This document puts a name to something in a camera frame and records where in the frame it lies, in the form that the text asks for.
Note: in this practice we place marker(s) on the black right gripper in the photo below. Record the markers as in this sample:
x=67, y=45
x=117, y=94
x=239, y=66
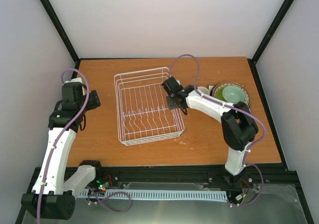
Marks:
x=170, y=105

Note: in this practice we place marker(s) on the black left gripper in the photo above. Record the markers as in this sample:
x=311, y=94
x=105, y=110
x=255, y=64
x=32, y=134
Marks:
x=93, y=100

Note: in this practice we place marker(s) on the white wire dish rack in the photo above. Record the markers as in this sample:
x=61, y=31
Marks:
x=143, y=114

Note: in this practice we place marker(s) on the lime green plate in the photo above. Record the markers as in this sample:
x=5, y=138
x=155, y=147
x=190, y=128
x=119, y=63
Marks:
x=220, y=94

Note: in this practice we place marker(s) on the pale green ceramic bowl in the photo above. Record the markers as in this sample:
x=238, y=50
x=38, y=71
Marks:
x=233, y=94

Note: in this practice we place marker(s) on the yellow ceramic mug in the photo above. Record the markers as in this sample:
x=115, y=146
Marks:
x=202, y=91

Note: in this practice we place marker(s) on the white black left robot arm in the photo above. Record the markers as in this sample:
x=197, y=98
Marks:
x=53, y=196

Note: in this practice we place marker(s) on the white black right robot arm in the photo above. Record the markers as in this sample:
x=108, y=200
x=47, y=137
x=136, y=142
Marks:
x=238, y=126

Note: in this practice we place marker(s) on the white square plate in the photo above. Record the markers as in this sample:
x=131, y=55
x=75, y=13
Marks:
x=210, y=88

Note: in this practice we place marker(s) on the brown rimmed patterned plate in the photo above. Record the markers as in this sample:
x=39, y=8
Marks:
x=231, y=92

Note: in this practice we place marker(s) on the small electronics board with leds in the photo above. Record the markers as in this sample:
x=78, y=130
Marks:
x=105, y=183

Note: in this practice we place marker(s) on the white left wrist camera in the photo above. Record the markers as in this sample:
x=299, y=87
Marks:
x=75, y=80

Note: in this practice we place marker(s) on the light blue cable duct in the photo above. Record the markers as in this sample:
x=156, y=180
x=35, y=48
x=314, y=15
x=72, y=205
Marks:
x=166, y=195

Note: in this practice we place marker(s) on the black left corner post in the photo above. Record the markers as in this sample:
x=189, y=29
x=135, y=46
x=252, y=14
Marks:
x=60, y=29

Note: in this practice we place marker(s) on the black corner post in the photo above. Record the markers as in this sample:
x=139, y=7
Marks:
x=280, y=15
x=60, y=29

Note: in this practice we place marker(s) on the black aluminium frame rail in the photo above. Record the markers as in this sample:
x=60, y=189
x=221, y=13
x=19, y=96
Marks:
x=211, y=176

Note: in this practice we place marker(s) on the black right corner post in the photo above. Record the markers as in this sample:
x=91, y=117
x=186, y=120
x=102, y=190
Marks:
x=280, y=15

